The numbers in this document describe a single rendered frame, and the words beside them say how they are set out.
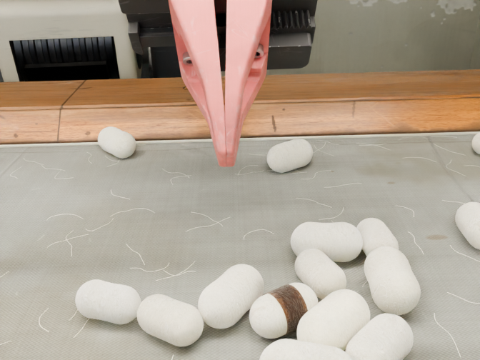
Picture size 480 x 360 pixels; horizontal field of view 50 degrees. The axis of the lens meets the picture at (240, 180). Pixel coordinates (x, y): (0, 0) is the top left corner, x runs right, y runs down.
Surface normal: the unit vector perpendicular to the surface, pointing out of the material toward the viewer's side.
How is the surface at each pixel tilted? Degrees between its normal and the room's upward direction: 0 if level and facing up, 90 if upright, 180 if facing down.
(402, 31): 89
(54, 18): 98
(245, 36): 60
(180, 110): 45
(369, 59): 90
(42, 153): 0
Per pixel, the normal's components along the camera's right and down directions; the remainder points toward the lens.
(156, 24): 0.04, 0.91
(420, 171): -0.02, -0.90
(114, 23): 0.11, 0.55
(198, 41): 0.01, -0.07
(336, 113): 0.00, -0.33
